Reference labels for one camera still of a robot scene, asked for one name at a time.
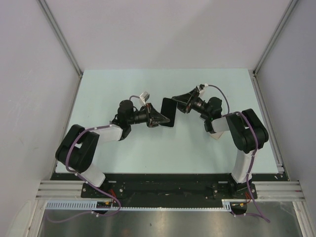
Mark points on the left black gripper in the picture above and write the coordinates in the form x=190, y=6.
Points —
x=153, y=117

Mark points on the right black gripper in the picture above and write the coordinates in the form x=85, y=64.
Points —
x=185, y=102

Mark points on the phone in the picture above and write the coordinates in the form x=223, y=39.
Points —
x=168, y=109

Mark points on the beige silicone phone case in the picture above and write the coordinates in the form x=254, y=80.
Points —
x=216, y=135

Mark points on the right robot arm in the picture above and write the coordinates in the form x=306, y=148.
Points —
x=248, y=133

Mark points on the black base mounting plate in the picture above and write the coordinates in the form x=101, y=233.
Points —
x=173, y=190

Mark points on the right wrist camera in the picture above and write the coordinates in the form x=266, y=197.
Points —
x=201, y=88

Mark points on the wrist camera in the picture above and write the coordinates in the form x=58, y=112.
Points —
x=144, y=97
x=201, y=88

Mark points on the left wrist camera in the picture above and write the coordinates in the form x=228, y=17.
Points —
x=144, y=97

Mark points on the right aluminium side rail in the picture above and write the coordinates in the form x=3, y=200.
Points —
x=268, y=123

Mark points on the aluminium front frame rail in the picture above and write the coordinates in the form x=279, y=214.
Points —
x=266, y=190

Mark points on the left aluminium frame post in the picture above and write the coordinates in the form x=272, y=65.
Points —
x=59, y=35

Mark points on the aluminium frame post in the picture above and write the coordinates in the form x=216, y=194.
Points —
x=276, y=34
x=59, y=35

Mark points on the right aluminium frame post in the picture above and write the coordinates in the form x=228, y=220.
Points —
x=276, y=34

